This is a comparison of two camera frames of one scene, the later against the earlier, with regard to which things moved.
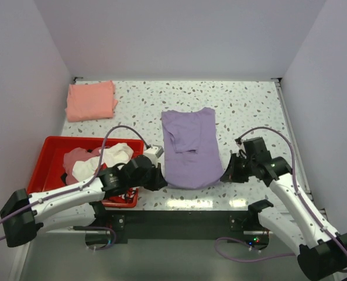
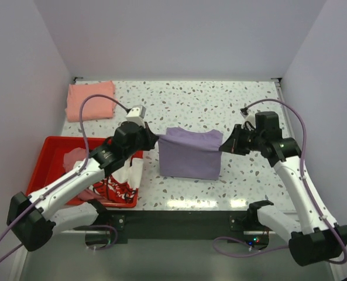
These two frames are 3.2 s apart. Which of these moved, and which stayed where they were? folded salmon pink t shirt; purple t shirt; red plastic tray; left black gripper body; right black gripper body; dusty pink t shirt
Moved: purple t shirt; right black gripper body; left black gripper body
Stayed: folded salmon pink t shirt; red plastic tray; dusty pink t shirt
